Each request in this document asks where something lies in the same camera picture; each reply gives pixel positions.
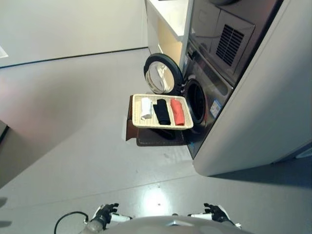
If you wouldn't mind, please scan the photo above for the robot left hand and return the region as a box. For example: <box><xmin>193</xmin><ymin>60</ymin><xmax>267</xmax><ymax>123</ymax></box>
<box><xmin>90</xmin><ymin>202</ymin><xmax>134</xmax><ymax>224</ymax></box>

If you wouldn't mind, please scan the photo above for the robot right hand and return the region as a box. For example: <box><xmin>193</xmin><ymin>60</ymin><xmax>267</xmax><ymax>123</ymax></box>
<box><xmin>187</xmin><ymin>202</ymin><xmax>233</xmax><ymax>223</ymax></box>

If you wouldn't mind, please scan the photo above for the dark grey washing machine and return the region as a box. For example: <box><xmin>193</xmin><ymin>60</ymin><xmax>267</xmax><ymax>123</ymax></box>
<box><xmin>180</xmin><ymin>0</ymin><xmax>285</xmax><ymax>160</ymax></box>

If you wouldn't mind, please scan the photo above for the round washing machine door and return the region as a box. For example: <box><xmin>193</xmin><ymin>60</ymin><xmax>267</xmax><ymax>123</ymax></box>
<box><xmin>143</xmin><ymin>53</ymin><xmax>185</xmax><ymax>95</ymax></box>

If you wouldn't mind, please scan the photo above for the robot silver torso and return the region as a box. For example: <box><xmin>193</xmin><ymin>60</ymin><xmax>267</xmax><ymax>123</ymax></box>
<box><xmin>96</xmin><ymin>215</ymin><xmax>255</xmax><ymax>234</ymax></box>

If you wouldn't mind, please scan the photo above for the brown leather stool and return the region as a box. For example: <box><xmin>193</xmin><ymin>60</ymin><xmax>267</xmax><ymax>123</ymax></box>
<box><xmin>125</xmin><ymin>99</ymin><xmax>186</xmax><ymax>147</ymax></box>

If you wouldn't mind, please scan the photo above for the cream woven laundry basket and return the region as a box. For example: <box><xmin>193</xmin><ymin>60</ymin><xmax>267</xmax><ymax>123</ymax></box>
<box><xmin>132</xmin><ymin>94</ymin><xmax>195</xmax><ymax>130</ymax></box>

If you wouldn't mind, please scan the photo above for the blue energy label sticker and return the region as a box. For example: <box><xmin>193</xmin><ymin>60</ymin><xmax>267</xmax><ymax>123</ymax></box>
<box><xmin>210</xmin><ymin>99</ymin><xmax>222</xmax><ymax>115</ymax></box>

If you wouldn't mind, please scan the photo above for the red folded garment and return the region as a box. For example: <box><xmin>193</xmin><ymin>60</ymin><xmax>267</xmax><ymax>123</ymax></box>
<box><xmin>170</xmin><ymin>98</ymin><xmax>185</xmax><ymax>126</ymax></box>

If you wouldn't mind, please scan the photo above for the white folded garment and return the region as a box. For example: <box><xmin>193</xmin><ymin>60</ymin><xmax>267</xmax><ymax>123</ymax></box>
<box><xmin>140</xmin><ymin>97</ymin><xmax>154</xmax><ymax>121</ymax></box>

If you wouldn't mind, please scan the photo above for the black folded garment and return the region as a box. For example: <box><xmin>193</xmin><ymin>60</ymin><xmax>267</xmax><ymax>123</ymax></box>
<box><xmin>153</xmin><ymin>98</ymin><xmax>172</xmax><ymax>126</ymax></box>

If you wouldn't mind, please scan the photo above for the white shelving cabinet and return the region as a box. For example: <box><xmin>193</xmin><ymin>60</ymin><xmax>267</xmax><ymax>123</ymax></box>
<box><xmin>144</xmin><ymin>0</ymin><xmax>195</xmax><ymax>71</ymax></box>

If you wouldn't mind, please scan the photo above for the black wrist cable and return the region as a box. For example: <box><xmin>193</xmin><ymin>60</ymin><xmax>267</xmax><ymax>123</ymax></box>
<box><xmin>54</xmin><ymin>211</ymin><xmax>89</xmax><ymax>234</ymax></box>

